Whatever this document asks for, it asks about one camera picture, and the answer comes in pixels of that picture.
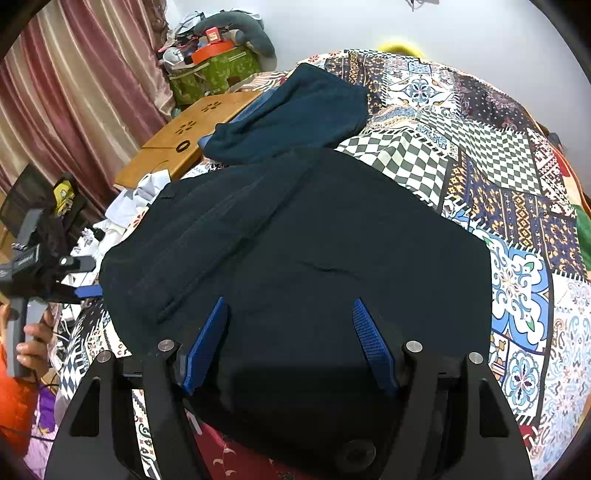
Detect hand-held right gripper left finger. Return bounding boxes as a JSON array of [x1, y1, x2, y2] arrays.
[[44, 295, 230, 480]]

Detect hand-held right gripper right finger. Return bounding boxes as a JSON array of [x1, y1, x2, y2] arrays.
[[352, 298, 534, 480]]

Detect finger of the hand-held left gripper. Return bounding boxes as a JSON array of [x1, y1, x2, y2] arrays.
[[55, 284, 104, 305], [58, 255, 96, 278]]

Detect black pants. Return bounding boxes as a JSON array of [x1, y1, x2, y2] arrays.
[[99, 147, 493, 468]]

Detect person's orange sleeved left forearm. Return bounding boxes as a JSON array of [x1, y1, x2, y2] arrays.
[[0, 346, 40, 455]]

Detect person's left hand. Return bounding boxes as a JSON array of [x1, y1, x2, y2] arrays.
[[0, 302, 57, 371]]

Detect yellow plastic item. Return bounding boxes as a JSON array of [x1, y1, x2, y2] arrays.
[[52, 181, 78, 216]]

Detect black mesh chair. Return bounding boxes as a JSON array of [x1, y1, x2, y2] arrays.
[[0, 164, 54, 232]]

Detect white cloth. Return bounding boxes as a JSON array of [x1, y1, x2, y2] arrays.
[[104, 169, 172, 232]]

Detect purple garment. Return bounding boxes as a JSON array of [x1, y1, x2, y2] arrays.
[[25, 383, 63, 478]]

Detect wooden lap desk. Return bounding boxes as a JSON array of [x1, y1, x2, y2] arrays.
[[114, 90, 265, 191]]

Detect striped pink beige curtain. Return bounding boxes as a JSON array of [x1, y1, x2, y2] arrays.
[[0, 0, 172, 205]]

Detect patchwork printed blanket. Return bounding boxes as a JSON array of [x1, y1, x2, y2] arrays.
[[58, 47, 591, 480]]

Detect green leaf-print storage box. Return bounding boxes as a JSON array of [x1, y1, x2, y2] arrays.
[[167, 47, 262, 108]]

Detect blue denim garment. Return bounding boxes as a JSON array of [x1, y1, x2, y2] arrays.
[[228, 89, 279, 126]]

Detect dark teal garment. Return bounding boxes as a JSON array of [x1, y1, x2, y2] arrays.
[[198, 62, 371, 168]]

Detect orange round box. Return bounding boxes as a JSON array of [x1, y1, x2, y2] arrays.
[[189, 39, 239, 66]]

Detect grey plush pillow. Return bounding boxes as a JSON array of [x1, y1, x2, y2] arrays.
[[194, 11, 278, 66]]

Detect yellow foam tube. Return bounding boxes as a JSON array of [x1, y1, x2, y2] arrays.
[[378, 40, 422, 54]]

